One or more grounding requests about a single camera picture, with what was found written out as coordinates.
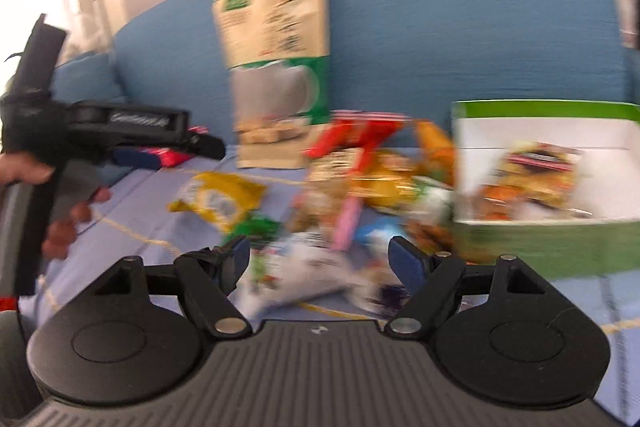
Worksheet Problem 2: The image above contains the person's left hand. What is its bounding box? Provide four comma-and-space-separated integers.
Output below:
0, 152, 113, 260

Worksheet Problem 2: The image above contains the light blue blanket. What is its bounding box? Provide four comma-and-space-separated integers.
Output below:
20, 154, 640, 358

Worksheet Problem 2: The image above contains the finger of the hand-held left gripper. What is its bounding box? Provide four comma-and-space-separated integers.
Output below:
186, 132, 227, 160
107, 147, 164, 170

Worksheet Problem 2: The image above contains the blue sofa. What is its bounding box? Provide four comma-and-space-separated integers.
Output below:
52, 0, 640, 150

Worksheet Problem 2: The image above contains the large beige green standing pouch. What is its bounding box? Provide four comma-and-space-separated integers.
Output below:
212, 0, 332, 170

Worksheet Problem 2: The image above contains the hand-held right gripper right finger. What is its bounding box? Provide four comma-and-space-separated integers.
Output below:
385, 236, 546, 340

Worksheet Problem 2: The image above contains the green white cardboard box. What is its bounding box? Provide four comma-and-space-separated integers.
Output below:
450, 101, 640, 279

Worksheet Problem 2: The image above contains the pile of mixed snack packets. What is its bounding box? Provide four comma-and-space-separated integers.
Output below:
235, 109, 457, 323

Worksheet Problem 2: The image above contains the orange black snack bag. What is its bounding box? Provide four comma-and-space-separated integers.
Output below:
475, 142, 588, 220

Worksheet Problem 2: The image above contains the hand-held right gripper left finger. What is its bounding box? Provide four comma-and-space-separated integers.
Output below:
95, 234, 251, 340

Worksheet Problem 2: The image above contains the yellow snack bag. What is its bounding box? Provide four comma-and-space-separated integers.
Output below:
167, 171, 268, 235

